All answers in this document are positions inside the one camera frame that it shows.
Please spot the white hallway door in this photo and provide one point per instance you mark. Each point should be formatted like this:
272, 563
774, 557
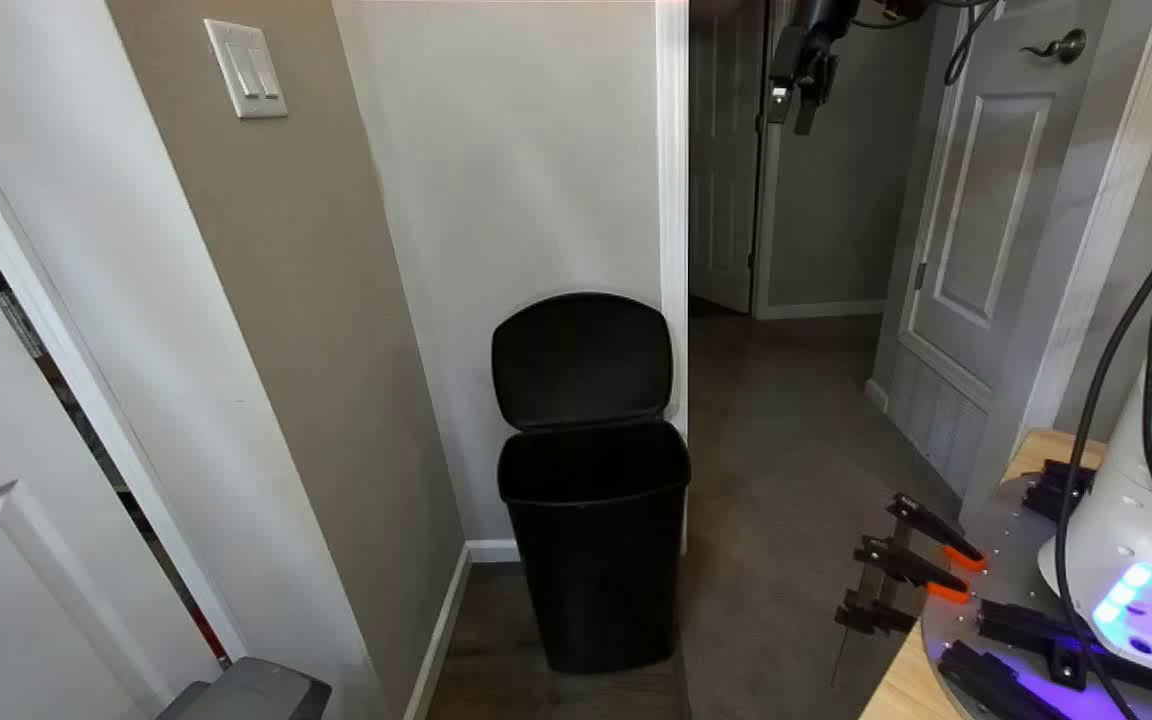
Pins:
725, 163

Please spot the black mounting clamp on table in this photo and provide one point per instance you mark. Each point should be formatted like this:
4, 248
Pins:
1038, 627
996, 681

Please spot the small black clamp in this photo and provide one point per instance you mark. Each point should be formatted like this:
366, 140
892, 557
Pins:
874, 612

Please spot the white closet door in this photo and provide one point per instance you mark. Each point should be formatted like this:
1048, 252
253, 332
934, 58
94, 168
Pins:
16, 534

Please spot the black plastic trash bin body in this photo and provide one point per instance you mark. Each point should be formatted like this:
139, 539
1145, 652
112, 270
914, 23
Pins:
598, 545

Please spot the large black round pan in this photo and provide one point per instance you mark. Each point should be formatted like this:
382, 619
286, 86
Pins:
582, 361

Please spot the black clamp with orange tip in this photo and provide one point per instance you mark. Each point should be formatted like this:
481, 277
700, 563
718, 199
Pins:
939, 527
910, 566

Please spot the white light switch plate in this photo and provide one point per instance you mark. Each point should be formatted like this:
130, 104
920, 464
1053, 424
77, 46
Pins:
244, 64

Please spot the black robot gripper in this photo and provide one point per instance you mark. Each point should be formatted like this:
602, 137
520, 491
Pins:
816, 34

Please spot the black bracket at robot base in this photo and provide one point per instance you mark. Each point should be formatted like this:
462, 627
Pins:
1057, 491

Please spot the grey plastic object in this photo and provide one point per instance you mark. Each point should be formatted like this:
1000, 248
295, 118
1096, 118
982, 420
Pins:
251, 688

